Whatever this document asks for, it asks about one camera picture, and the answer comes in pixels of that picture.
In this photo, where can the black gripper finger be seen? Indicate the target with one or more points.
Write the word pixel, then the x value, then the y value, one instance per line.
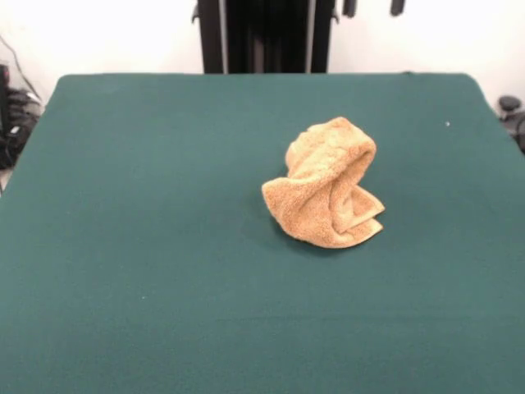
pixel 397 6
pixel 350 7

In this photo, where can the tan terry towel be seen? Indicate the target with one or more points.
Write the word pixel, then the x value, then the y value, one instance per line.
pixel 316 184

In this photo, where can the dark green table cloth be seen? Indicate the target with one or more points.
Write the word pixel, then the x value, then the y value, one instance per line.
pixel 123 246

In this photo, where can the dark wheeled base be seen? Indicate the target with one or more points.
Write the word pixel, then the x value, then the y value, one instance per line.
pixel 18 119
pixel 512 111

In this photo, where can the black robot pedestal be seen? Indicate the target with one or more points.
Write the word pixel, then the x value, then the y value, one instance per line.
pixel 266 37

